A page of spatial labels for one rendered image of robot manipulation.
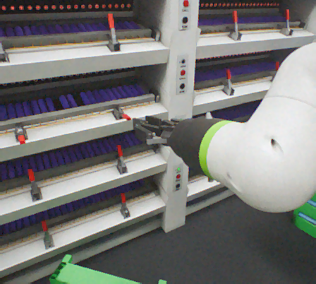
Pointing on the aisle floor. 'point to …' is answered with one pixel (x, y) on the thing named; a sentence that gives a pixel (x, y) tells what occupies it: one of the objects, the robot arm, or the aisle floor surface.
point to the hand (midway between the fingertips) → (146, 124)
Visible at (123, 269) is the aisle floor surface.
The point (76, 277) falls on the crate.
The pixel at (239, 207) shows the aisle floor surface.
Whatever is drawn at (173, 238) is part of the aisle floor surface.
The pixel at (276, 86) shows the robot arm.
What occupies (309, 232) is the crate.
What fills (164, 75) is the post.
